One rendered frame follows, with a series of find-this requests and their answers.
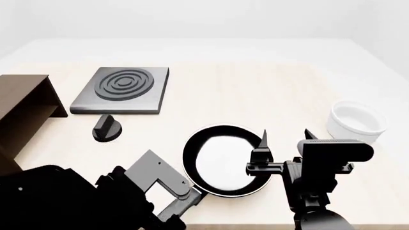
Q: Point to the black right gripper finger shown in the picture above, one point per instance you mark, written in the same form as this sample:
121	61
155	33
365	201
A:
262	153
310	135

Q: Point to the black frying pan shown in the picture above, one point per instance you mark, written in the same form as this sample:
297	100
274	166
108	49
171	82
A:
191	148

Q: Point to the brown open cabinet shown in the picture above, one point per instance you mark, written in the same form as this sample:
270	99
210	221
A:
22	100

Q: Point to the white round bowl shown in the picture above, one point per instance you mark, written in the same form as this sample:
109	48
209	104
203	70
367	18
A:
354	125

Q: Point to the black stove knob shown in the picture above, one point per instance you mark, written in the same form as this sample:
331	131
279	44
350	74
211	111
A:
107	131

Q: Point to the dark grey stove plate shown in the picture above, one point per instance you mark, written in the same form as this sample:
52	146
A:
96	101

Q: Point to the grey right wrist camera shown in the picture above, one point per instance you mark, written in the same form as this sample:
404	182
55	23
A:
335	151

